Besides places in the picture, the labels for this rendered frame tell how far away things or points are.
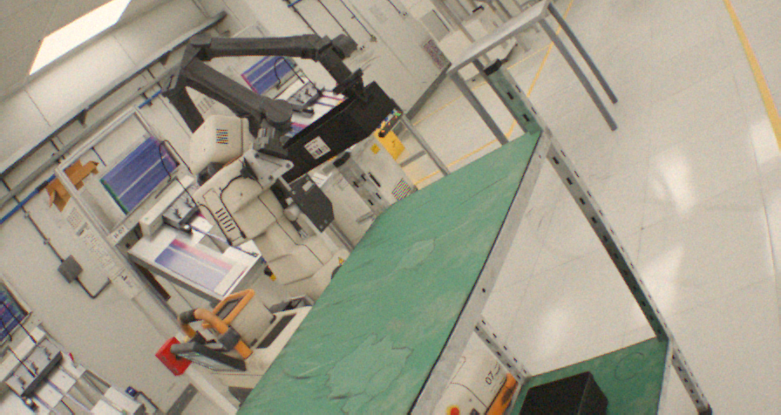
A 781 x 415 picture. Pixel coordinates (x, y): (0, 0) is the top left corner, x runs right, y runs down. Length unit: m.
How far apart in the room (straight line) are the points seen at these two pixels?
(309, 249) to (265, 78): 2.76
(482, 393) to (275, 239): 0.82
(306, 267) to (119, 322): 3.21
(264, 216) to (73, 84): 3.95
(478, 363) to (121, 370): 3.39
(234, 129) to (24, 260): 3.21
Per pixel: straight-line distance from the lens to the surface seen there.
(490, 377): 2.07
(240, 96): 1.89
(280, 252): 1.95
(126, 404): 2.85
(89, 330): 4.87
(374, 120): 1.99
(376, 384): 0.78
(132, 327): 5.01
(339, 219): 4.44
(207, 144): 1.91
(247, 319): 1.81
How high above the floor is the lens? 1.28
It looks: 13 degrees down
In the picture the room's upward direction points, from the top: 39 degrees counter-clockwise
